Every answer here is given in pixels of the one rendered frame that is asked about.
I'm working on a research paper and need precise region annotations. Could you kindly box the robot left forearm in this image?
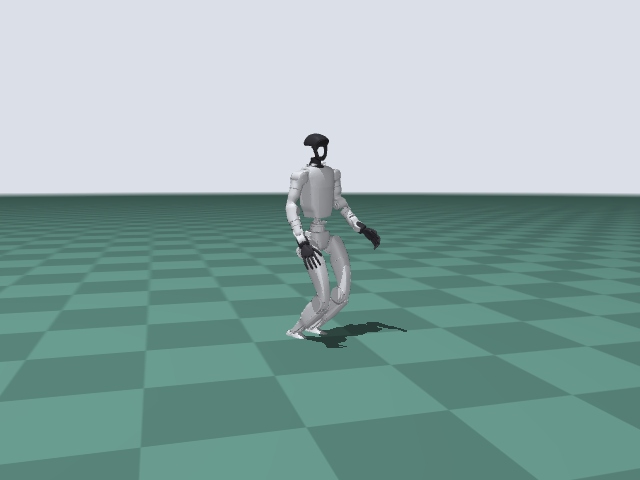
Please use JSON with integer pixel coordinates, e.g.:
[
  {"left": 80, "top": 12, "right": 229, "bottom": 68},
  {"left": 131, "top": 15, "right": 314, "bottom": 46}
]
[{"left": 340, "top": 202, "right": 362, "bottom": 232}]

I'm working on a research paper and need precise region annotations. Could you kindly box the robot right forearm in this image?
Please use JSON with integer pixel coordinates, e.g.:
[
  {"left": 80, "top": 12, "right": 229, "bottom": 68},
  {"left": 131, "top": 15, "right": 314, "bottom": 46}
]
[{"left": 286, "top": 204, "right": 306, "bottom": 244}]

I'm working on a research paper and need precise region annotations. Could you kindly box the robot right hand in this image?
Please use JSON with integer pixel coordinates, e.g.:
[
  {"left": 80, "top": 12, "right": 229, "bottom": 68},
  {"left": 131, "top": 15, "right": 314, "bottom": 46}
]
[{"left": 297, "top": 236, "right": 322, "bottom": 270}]

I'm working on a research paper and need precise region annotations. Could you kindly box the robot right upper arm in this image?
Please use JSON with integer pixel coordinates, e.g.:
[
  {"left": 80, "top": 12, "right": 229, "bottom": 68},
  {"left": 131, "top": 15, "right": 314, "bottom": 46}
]
[{"left": 285, "top": 170, "right": 309, "bottom": 215}]

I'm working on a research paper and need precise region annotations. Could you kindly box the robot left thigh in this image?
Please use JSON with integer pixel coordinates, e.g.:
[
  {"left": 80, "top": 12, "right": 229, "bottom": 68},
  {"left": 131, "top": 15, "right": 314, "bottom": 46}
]
[{"left": 323, "top": 235, "right": 351, "bottom": 303}]

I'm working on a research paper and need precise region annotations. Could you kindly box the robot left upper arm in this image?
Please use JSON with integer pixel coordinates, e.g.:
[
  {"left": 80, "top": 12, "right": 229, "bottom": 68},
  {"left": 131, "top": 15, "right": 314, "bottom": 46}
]
[{"left": 332, "top": 168, "right": 346, "bottom": 210}]

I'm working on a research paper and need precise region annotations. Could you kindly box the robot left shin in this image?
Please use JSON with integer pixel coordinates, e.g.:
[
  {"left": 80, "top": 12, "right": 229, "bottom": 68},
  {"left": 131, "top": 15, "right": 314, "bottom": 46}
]
[{"left": 309, "top": 296, "right": 349, "bottom": 330}]

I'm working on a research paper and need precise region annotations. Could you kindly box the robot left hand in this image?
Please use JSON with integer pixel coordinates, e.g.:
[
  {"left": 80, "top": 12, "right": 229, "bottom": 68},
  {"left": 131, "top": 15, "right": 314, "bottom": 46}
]
[{"left": 356, "top": 221, "right": 380, "bottom": 249}]

